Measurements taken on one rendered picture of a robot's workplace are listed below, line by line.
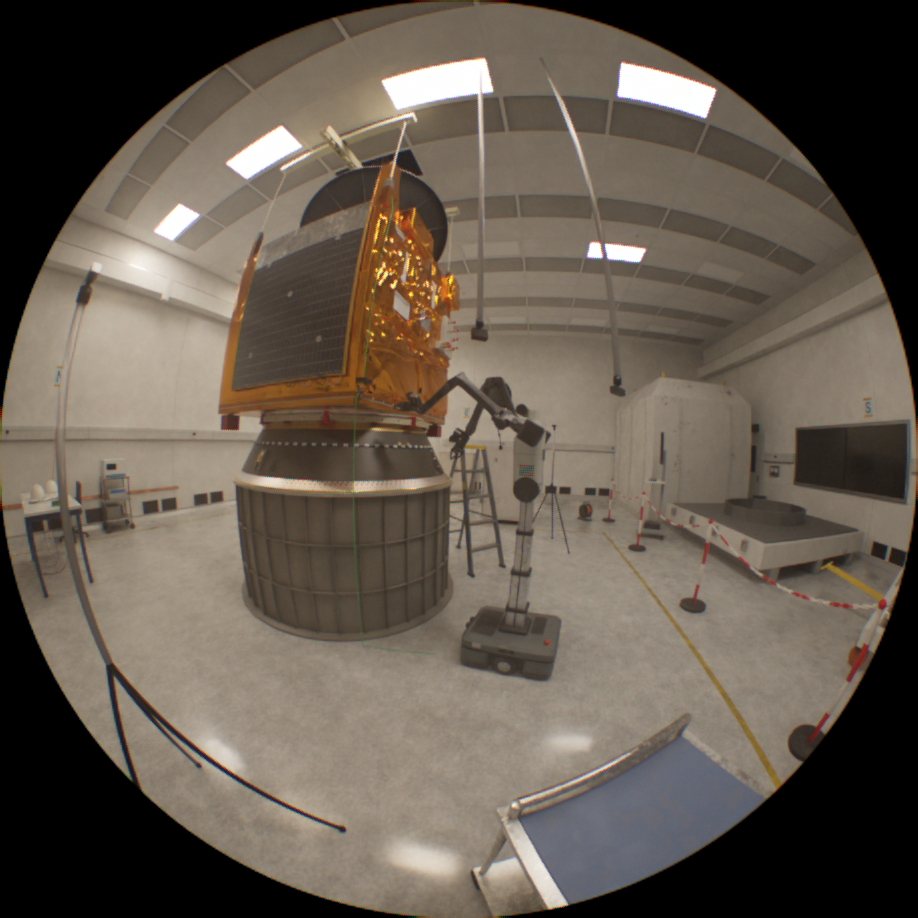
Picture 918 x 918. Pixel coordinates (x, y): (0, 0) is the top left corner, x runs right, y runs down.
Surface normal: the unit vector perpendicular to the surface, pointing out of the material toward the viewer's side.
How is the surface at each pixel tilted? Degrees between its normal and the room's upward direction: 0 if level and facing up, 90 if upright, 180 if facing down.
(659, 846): 0
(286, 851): 0
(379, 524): 90
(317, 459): 62
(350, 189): 126
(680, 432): 90
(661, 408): 90
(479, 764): 0
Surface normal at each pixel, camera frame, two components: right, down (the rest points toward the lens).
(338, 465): 0.31, -0.42
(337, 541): 0.31, 0.05
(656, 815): 0.04, -1.00
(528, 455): -0.37, 0.03
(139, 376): 0.97, 0.04
